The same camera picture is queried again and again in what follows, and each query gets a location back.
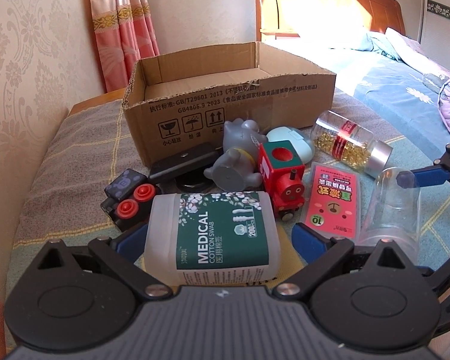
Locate clear plastic jar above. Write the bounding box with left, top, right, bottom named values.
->
left=358, top=166, right=421, bottom=263

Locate pink card pack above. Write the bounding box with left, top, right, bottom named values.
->
left=300, top=162, right=361, bottom=241

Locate medical cotton swab container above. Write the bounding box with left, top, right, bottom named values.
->
left=143, top=191, right=281, bottom=286

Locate pill bottle silver cap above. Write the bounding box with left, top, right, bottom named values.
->
left=310, top=111, right=393, bottom=178

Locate black oval glossy object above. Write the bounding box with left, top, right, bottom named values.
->
left=175, top=180, right=213, bottom=194

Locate red wooden toy train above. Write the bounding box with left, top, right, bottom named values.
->
left=258, top=141, right=305, bottom=221

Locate mint green oval case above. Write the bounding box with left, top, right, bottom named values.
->
left=266, top=126, right=315, bottom=164

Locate grey rubber animal toy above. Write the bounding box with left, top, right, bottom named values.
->
left=204, top=118, right=268, bottom=192

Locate black rectangular device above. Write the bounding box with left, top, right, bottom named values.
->
left=148, top=143, right=220, bottom=184

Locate checked blanket on table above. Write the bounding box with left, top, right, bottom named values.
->
left=6, top=89, right=450, bottom=359

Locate blue bed sheet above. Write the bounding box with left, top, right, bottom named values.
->
left=264, top=28, right=450, bottom=153

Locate brown cardboard box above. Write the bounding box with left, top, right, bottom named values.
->
left=122, top=41, right=336, bottom=167

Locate wooden bed headboard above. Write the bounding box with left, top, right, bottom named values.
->
left=255, top=0, right=406, bottom=41

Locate pink patterned curtain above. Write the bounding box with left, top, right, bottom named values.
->
left=90, top=0, right=160, bottom=92

